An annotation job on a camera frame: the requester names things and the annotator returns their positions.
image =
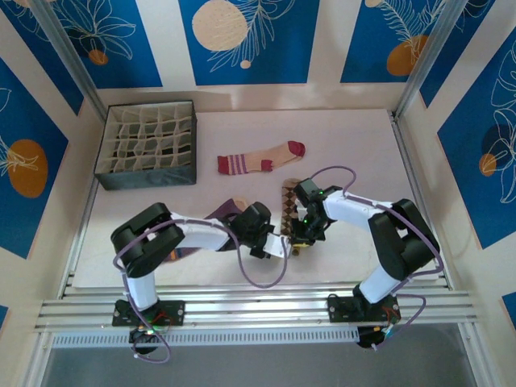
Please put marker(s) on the purple sock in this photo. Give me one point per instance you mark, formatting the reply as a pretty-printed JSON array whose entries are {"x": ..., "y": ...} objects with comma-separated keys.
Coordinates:
[{"x": 223, "y": 209}]

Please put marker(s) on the brown argyle sock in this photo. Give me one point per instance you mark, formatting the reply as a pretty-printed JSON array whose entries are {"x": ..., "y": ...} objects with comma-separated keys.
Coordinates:
[{"x": 289, "y": 201}]

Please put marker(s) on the beige red striped sock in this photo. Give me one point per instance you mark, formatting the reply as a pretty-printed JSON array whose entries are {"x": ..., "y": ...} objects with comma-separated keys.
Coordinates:
[{"x": 250, "y": 161}]

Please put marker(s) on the grey fabric sock organizer box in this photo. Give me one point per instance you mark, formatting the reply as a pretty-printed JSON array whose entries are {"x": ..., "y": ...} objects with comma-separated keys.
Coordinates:
[{"x": 145, "y": 179}]

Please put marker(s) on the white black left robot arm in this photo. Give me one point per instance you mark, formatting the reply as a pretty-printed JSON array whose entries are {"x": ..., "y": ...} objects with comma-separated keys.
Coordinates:
[{"x": 201, "y": 238}]

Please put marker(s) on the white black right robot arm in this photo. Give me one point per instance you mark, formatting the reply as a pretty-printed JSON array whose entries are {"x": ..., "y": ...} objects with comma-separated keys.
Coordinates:
[{"x": 350, "y": 209}]

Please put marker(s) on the white table mat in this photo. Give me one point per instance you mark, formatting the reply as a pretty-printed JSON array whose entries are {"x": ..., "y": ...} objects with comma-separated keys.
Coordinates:
[{"x": 342, "y": 141}]

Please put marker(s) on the black connector module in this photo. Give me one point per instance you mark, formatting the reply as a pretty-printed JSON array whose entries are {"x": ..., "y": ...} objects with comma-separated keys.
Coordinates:
[
  {"x": 139, "y": 342},
  {"x": 369, "y": 338}
]

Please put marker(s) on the aluminium cross rail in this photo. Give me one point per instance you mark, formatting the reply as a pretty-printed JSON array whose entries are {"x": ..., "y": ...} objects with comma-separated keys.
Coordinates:
[{"x": 258, "y": 310}]

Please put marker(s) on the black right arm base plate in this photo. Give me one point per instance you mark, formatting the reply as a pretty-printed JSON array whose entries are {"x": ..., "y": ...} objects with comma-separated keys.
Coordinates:
[{"x": 336, "y": 310}]

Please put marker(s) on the aluminium side rail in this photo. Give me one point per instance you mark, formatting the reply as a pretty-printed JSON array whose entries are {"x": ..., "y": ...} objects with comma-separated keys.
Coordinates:
[
  {"x": 82, "y": 209},
  {"x": 415, "y": 181}
]

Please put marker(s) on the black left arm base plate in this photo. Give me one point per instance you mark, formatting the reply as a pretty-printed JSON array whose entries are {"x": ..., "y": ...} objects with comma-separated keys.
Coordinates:
[{"x": 173, "y": 312}]

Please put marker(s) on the aluminium frame post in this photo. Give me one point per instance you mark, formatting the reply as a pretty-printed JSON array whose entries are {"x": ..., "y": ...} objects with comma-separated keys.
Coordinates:
[
  {"x": 68, "y": 52},
  {"x": 432, "y": 52}
]

